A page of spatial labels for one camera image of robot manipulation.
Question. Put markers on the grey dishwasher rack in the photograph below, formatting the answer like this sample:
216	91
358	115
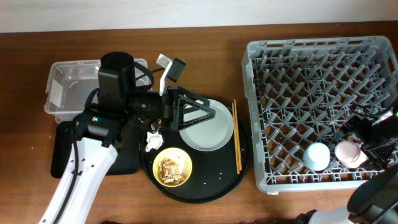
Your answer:
299	92

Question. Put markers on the grey round plate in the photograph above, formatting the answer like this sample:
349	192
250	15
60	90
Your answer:
212	134

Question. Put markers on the round black serving tray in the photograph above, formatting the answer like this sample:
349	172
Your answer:
214	173

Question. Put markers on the food scraps in bowl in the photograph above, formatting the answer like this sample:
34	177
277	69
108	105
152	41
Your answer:
172	171

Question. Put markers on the wooden chopstick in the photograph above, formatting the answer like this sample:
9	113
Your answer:
235	139
237	132

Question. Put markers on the blue cup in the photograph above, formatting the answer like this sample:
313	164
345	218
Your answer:
316	157

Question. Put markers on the clear plastic storage bin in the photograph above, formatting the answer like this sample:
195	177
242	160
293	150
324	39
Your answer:
68	86

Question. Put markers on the crumpled white tissue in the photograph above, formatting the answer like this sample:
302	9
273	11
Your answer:
154	141

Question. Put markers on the black rectangular tray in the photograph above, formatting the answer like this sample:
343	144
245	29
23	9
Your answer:
127	161

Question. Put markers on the gold foil wrapper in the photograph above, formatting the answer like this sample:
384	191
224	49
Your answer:
156	125

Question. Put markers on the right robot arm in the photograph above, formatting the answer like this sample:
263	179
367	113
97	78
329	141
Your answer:
374	201

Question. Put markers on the yellow bowl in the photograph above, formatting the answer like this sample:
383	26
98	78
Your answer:
172	153

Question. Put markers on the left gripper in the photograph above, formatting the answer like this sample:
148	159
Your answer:
171	109

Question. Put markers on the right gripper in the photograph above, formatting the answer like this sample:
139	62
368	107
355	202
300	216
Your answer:
359	130

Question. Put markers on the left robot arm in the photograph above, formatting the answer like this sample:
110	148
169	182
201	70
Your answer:
110	122

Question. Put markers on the pink cup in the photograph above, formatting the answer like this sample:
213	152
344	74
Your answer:
350	154

